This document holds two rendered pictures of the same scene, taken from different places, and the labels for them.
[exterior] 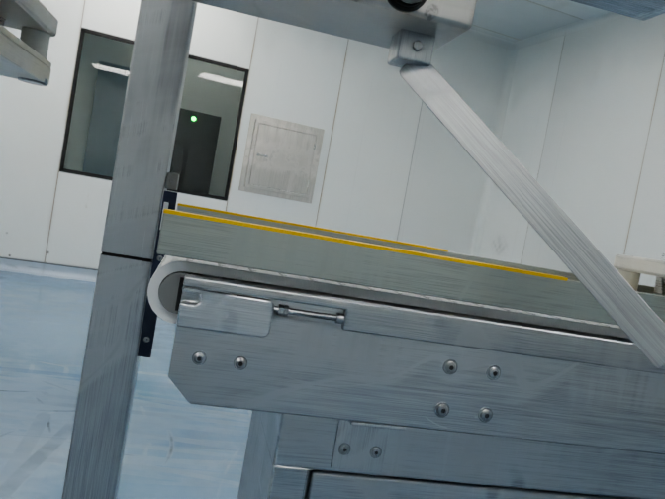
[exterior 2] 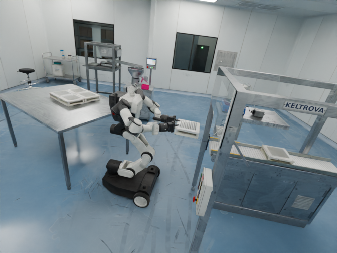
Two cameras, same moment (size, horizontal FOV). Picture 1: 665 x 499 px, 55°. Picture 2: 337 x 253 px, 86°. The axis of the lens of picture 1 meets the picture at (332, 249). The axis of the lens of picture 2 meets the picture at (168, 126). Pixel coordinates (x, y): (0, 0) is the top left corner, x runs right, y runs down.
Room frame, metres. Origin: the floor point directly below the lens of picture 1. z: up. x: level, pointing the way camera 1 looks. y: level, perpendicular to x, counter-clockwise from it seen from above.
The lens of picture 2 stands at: (-1.18, 0.08, 1.84)
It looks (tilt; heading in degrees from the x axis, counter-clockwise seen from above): 26 degrees down; 18
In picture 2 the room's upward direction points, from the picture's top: 8 degrees clockwise
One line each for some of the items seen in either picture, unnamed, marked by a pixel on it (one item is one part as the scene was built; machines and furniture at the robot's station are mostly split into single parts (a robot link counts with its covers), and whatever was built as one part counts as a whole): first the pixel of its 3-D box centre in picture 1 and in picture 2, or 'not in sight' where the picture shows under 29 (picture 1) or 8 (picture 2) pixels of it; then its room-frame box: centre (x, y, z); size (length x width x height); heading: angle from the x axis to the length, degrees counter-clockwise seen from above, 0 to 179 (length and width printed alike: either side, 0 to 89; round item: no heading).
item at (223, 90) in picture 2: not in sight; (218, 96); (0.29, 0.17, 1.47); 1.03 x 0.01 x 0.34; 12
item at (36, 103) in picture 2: not in sight; (66, 101); (0.66, 2.25, 0.83); 1.50 x 1.10 x 0.04; 79
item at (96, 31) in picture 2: not in sight; (94, 40); (4.21, 4.80, 1.43); 1.32 x 0.01 x 1.11; 110
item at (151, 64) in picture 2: not in sight; (150, 72); (2.69, 1.93, 1.07); 0.23 x 0.10 x 0.62; 110
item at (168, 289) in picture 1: (184, 272); not in sight; (0.62, 0.14, 0.80); 0.27 x 0.03 x 0.03; 12
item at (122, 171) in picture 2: not in sight; (128, 168); (0.42, 1.06, 0.28); 0.21 x 0.20 x 0.13; 100
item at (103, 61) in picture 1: (157, 118); (193, 53); (5.38, 1.64, 1.43); 1.38 x 0.01 x 1.16; 110
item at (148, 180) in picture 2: not in sight; (130, 174); (0.42, 1.03, 0.19); 0.64 x 0.52 x 0.33; 100
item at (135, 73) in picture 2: not in sight; (138, 77); (2.52, 2.14, 0.95); 0.49 x 0.36 x 0.37; 110
